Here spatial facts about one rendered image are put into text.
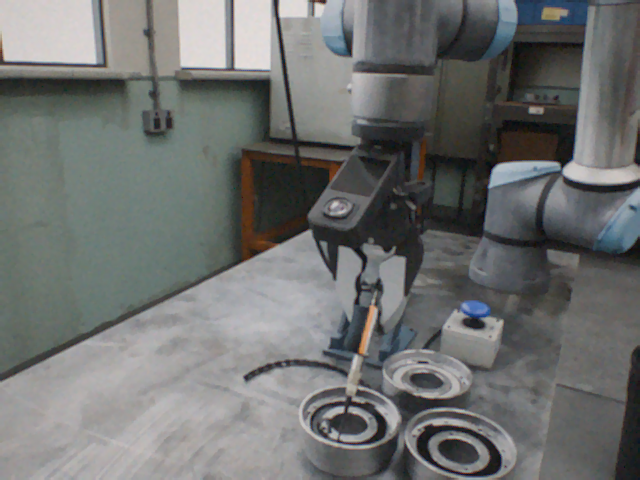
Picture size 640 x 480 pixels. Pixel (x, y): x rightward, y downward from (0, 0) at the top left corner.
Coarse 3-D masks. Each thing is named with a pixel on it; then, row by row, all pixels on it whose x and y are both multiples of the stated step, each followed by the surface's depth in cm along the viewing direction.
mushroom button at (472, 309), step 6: (462, 306) 75; (468, 306) 74; (474, 306) 74; (480, 306) 74; (486, 306) 74; (462, 312) 74; (468, 312) 73; (474, 312) 73; (480, 312) 73; (486, 312) 73; (474, 318) 75; (480, 318) 73
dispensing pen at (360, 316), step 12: (372, 288) 56; (372, 300) 56; (360, 312) 54; (360, 324) 53; (348, 336) 54; (360, 336) 53; (348, 348) 53; (360, 360) 54; (360, 372) 54; (348, 384) 54; (348, 396) 53; (348, 408) 53
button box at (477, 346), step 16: (448, 320) 76; (464, 320) 75; (480, 320) 76; (496, 320) 77; (448, 336) 74; (464, 336) 73; (480, 336) 72; (496, 336) 72; (448, 352) 74; (464, 352) 73; (480, 352) 72; (496, 352) 76
